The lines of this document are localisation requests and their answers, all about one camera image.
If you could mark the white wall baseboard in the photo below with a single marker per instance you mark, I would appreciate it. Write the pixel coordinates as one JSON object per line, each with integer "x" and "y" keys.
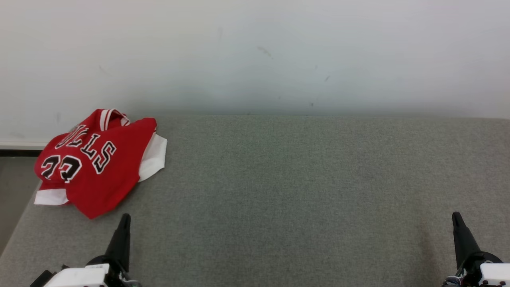
{"x": 20, "y": 145}

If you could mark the red Bulls basketball jersey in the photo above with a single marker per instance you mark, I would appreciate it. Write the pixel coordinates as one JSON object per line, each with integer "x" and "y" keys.
{"x": 111, "y": 159}

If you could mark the grey fabric sofa seat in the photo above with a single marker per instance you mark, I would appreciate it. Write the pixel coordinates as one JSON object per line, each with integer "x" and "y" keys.
{"x": 303, "y": 199}

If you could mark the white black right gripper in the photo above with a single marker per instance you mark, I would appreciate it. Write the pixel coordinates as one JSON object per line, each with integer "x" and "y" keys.
{"x": 492, "y": 275}

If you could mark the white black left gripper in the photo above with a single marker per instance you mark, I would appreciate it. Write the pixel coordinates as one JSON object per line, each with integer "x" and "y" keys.
{"x": 79, "y": 276}

